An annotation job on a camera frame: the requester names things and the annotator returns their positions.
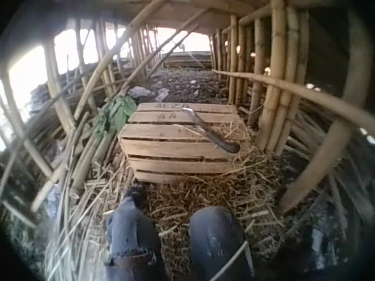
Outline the wooden slatted crate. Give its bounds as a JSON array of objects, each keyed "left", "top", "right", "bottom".
[{"left": 117, "top": 102, "right": 253, "bottom": 184}]

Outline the heap of straw shavings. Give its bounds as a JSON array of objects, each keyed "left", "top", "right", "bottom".
[{"left": 84, "top": 122, "right": 296, "bottom": 281}]

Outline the crumpled white plastic scrap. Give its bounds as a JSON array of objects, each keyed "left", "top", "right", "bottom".
[{"left": 127, "top": 85, "right": 171, "bottom": 102}]

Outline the green leafy plant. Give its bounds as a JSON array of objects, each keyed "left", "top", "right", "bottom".
[{"left": 93, "top": 95, "right": 138, "bottom": 136}]

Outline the stack of bamboo sticks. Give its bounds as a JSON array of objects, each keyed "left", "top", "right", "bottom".
[{"left": 281, "top": 96, "right": 375, "bottom": 182}]

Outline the pile of split bamboo strips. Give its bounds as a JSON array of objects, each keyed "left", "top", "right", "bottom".
[{"left": 5, "top": 111, "right": 132, "bottom": 281}]

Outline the curved knife with dark handle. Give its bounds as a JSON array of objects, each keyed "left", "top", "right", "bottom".
[{"left": 182, "top": 107, "right": 241, "bottom": 153}]

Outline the bamboo pole wall frame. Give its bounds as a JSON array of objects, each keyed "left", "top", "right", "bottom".
[{"left": 209, "top": 0, "right": 311, "bottom": 153}]

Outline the bamboo pole lattice frame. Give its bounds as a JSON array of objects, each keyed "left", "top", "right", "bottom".
[{"left": 0, "top": 0, "right": 212, "bottom": 211}]

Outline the long thin bamboo rail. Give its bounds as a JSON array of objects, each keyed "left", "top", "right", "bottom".
[{"left": 213, "top": 68, "right": 375, "bottom": 132}]

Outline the thick leaning bamboo post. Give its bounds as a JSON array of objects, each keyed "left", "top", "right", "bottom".
[{"left": 278, "top": 8, "right": 373, "bottom": 214}]

